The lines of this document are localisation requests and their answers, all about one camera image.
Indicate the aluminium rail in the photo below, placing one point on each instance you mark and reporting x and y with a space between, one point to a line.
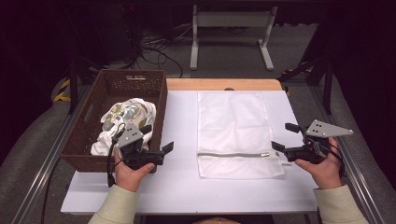
46 165
358 183

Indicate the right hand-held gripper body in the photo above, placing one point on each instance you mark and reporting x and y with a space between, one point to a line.
323 129

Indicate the white printed garment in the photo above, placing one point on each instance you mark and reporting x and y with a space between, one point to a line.
137 109

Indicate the yellow black hazard tape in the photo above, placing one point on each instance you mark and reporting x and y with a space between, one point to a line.
294 70
62 99

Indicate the brown wooden stool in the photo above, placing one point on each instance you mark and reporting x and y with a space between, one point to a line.
218 221

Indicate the person's left hand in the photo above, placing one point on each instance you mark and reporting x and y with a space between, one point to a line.
129 179

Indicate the brown wicker basket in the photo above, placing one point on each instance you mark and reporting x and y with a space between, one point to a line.
93 130

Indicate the white metal table frame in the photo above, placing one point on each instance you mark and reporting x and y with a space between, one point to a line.
233 19

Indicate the black metal stand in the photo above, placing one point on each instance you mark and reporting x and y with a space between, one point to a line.
327 90
73 90

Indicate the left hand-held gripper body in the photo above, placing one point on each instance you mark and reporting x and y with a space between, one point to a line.
129 136

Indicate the person's right hand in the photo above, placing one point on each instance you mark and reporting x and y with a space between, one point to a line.
327 174

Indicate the white mesh laundry bag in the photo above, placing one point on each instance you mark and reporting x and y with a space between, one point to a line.
233 124

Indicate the dark round table grommet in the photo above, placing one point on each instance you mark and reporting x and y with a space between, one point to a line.
229 89

